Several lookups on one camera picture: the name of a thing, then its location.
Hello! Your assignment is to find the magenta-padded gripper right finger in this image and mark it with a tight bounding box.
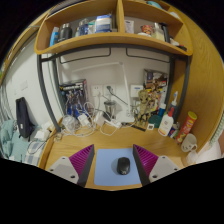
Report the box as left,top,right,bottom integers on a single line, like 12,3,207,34
132,143,181,186

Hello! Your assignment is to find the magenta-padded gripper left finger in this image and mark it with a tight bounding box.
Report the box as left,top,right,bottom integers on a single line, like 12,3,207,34
46,143,95,188

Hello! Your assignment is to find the black computer mouse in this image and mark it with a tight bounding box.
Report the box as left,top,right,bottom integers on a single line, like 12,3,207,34
116,156,131,176

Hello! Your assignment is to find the light blue mouse pad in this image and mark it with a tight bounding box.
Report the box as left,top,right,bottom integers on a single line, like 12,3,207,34
93,147,143,187

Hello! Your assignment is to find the clear plastic container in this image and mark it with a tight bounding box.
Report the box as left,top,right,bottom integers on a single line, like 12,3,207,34
185,149,202,166

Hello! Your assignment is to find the white printed mug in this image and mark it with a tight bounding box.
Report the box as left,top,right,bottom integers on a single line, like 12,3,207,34
180,133,198,153

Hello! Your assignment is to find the small blue box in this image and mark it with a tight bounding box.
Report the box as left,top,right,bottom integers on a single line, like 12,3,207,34
168,124,181,139

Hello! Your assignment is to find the white lotion bottle red cap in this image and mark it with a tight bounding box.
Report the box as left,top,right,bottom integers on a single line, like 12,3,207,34
157,106,175,137

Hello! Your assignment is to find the clear plastic jar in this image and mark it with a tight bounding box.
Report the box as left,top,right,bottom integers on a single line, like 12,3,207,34
61,114,81,133

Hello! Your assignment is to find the red chips can yellow lid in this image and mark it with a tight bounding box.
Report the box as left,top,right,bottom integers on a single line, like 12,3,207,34
175,111,198,144

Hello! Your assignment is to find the black ruler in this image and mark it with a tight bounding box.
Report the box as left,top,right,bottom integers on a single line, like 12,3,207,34
132,123,148,132

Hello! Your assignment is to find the small white power adapter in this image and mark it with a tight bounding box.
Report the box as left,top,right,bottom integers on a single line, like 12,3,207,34
78,114,91,127

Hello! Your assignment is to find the teal cloth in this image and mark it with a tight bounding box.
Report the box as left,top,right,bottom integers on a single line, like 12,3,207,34
0,119,34,163

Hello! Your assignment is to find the small blue bottle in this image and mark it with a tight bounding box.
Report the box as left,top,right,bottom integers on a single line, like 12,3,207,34
157,102,167,118

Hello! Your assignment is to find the large white power adapter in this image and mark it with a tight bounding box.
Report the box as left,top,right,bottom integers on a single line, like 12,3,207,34
93,111,105,126

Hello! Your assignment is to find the tan tree-creature figurine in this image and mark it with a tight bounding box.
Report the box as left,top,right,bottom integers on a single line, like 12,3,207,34
134,89,153,130

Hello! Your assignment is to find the black bag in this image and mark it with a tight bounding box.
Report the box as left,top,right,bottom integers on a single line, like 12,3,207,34
15,96,35,139

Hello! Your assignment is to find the white power strip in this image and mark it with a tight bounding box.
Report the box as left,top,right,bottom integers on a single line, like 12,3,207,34
104,119,123,130

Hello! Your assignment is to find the clear blue pump bottle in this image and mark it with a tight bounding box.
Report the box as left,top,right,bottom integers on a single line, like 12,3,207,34
167,90,179,116

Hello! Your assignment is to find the dark blue model kit box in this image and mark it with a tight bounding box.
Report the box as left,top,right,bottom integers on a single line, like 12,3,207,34
59,78,89,119

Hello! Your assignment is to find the metal cup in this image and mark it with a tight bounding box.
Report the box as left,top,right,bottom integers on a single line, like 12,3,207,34
103,100,117,118

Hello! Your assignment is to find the colourful printed box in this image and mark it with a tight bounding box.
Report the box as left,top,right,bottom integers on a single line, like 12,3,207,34
143,68,169,113

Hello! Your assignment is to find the wooden shelf unit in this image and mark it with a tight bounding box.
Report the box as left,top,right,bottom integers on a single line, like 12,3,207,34
34,0,194,64

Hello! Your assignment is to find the tangled white cable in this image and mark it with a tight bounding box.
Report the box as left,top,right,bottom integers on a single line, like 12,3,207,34
54,101,121,138

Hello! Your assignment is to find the white wall-mounted device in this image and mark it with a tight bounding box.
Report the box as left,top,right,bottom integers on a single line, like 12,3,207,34
129,84,145,98

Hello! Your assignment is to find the white wall socket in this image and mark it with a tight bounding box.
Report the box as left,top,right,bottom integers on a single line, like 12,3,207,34
103,83,117,97
90,84,104,98

